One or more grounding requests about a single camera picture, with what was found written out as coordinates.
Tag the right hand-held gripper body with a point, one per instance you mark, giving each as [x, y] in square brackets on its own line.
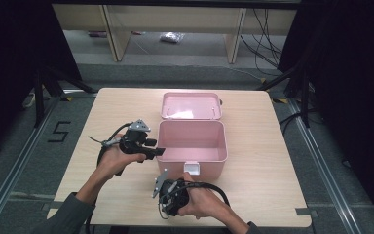
[172, 198]

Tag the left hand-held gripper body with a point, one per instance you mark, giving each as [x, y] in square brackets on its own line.
[133, 141]

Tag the person's left hand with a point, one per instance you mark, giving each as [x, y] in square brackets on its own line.
[113, 159]

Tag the person's right hand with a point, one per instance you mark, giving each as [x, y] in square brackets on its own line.
[204, 201]

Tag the gray tape piece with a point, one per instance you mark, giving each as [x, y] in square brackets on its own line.
[53, 205]
[306, 212]

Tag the black metal stand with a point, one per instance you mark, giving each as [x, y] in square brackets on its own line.
[39, 97]
[305, 97]

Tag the clear plastic bag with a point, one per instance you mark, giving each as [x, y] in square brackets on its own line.
[172, 37]

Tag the pink item under shelf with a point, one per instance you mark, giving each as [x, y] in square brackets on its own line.
[97, 33]

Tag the wooden shelf unit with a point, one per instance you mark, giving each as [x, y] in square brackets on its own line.
[175, 18]

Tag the black curtain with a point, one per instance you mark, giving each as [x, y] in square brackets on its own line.
[354, 81]
[9, 65]

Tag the metal floor rail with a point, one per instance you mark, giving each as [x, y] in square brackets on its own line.
[16, 172]
[324, 169]

